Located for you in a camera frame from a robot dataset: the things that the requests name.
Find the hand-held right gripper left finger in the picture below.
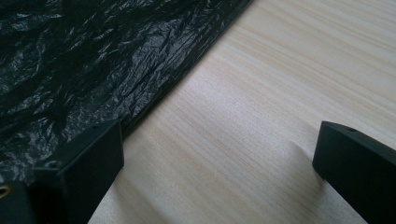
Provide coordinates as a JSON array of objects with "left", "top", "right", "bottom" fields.
[{"left": 31, "top": 119, "right": 125, "bottom": 224}]

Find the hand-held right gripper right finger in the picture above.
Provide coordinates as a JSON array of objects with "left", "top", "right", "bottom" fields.
[{"left": 312, "top": 120, "right": 396, "bottom": 224}]

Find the black plastic trash bag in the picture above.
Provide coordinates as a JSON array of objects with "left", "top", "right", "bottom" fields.
[{"left": 0, "top": 0, "right": 255, "bottom": 188}]

